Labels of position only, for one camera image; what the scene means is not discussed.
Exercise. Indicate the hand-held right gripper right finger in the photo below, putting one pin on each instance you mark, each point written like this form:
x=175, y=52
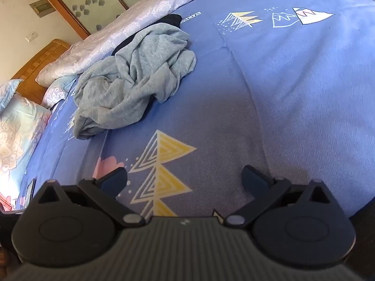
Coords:
x=254, y=179

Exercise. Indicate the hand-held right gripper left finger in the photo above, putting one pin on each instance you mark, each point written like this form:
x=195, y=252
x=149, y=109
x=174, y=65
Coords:
x=113, y=182

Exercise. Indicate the grey pants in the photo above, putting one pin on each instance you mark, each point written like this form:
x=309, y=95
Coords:
x=129, y=79

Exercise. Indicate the dark phone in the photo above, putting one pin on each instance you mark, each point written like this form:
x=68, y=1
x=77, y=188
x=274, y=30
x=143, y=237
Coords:
x=30, y=193

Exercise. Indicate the blue printed bed sheet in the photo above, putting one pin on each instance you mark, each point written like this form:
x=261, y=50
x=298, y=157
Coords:
x=263, y=93

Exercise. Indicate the large floral pillow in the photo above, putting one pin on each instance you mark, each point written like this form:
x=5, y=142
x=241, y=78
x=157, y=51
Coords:
x=20, y=140

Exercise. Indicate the small light blue pillow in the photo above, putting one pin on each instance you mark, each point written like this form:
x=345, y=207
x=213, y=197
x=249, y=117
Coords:
x=8, y=93

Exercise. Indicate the wooden headboard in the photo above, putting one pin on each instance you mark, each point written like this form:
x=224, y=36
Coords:
x=38, y=61

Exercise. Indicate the white pillow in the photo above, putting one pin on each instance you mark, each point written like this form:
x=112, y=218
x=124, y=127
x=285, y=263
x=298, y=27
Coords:
x=123, y=20

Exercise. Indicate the black cloth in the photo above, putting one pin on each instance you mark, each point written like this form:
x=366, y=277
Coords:
x=168, y=20

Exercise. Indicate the wooden framed glass door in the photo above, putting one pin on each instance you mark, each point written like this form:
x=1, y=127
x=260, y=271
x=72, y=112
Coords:
x=88, y=3

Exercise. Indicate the white wall switch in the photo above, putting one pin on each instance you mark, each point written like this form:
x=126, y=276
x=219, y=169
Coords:
x=31, y=36

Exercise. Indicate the grey wall panel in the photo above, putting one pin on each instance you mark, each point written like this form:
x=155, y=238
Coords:
x=42, y=7

